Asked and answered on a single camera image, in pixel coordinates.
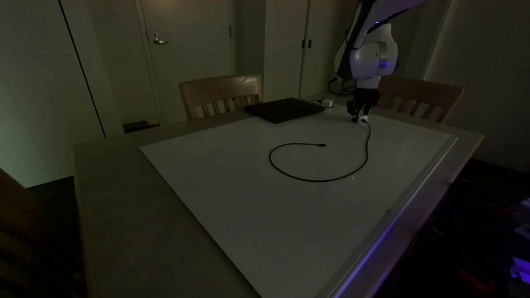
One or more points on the wooden slat-back chair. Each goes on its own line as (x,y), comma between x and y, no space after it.
(419,97)
(212,92)

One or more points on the black low floor object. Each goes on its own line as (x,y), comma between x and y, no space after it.
(141,127)

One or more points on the pale room door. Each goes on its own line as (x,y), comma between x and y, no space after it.
(188,67)

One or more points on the white table mat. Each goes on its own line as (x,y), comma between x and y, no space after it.
(287,221)

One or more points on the dark wooden furniture piece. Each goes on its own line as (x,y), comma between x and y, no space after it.
(27,249)

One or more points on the black closed laptop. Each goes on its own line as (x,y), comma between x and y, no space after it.
(284,110)

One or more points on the white robot base blue lights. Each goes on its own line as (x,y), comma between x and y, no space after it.
(522,271)

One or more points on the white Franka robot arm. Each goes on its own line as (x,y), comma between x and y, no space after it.
(375,56)

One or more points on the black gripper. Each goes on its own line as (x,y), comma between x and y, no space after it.
(365,97)

